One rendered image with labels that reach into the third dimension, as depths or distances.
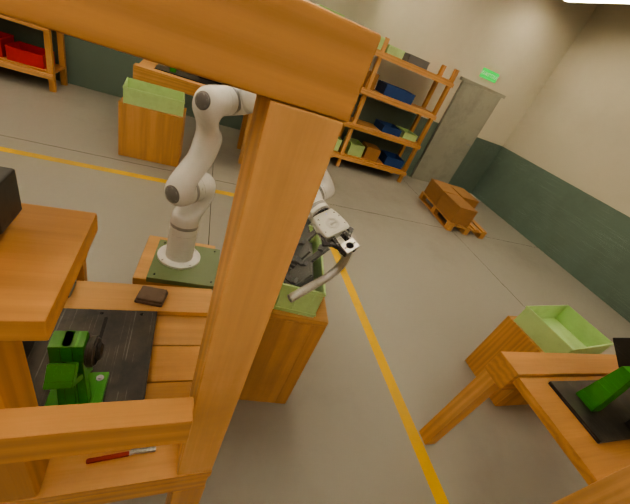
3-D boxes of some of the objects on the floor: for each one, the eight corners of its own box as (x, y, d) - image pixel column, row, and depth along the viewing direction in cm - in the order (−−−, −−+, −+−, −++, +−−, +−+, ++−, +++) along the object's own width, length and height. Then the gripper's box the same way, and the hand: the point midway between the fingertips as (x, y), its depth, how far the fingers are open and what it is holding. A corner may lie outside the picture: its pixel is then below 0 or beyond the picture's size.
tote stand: (218, 311, 246) (239, 227, 204) (284, 322, 260) (316, 245, 218) (201, 396, 192) (224, 305, 149) (285, 404, 206) (328, 322, 163)
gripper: (335, 211, 120) (366, 248, 114) (298, 228, 113) (329, 268, 107) (339, 198, 113) (372, 236, 107) (301, 216, 107) (333, 257, 101)
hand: (347, 248), depth 108 cm, fingers closed on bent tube, 3 cm apart
